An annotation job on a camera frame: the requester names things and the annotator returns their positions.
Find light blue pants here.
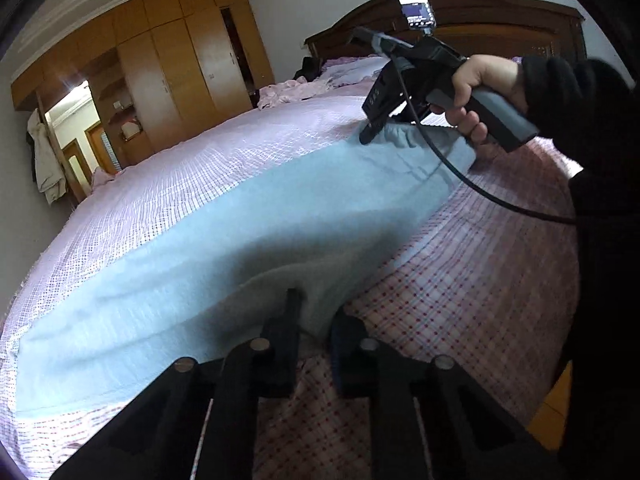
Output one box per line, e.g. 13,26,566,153
14,125,475,418

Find dark wooden headboard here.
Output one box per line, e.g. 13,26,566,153
305,0,587,63

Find wooden wardrobe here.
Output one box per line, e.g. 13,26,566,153
11,0,274,166

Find wooden door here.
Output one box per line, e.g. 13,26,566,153
56,122,120,196

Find pink checked bed sheet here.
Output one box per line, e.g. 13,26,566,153
1,84,578,479

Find pink ruffled pillow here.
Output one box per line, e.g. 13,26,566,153
257,55,388,110

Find black sleeved right forearm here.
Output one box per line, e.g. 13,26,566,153
523,58,639,479

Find smartphone on gripper mount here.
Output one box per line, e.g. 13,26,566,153
398,0,436,35

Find white hanging clothes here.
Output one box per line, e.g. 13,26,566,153
26,110,66,206

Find right hand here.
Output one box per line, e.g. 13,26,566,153
431,54,528,145

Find black cable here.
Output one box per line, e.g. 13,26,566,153
388,54,576,226

